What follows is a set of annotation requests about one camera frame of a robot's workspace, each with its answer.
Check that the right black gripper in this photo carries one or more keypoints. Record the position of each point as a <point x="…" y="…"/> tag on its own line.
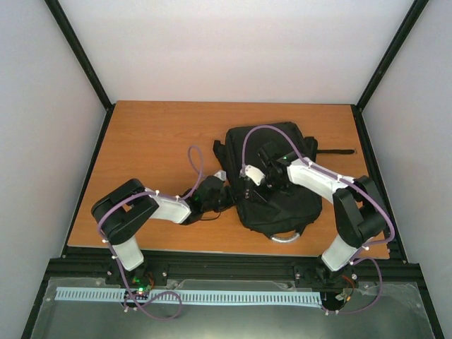
<point x="263" y="195"/>

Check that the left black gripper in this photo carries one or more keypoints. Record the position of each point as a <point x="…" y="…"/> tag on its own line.
<point x="231" y="201"/>

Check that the black student bag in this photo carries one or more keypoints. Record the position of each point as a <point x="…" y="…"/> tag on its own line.
<point x="266" y="201"/>

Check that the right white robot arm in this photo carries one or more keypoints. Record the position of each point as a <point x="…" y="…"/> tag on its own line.
<point x="361" y="221"/>

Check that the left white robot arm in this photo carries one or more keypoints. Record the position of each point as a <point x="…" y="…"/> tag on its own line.
<point x="122" y="213"/>

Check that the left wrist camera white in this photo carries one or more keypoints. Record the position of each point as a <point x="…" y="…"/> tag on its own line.
<point x="221" y="174"/>

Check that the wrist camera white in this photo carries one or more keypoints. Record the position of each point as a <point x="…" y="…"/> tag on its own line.
<point x="252" y="173"/>
<point x="221" y="174"/>

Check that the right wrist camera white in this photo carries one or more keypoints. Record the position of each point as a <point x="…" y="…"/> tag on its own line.
<point x="252" y="173"/>

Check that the black aluminium rail base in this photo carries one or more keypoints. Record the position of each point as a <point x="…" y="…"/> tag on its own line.
<point x="161" y="267"/>

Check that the light blue cable duct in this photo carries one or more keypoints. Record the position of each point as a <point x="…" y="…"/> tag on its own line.
<point x="192" y="297"/>

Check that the right black frame post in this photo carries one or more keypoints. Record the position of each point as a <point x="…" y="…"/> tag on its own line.
<point x="404" y="29"/>

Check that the black frame post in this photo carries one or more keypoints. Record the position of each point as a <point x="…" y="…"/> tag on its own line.
<point x="66" y="28"/>
<point x="404" y="29"/>

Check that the left black frame post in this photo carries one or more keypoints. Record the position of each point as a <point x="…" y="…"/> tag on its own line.
<point x="66" y="28"/>

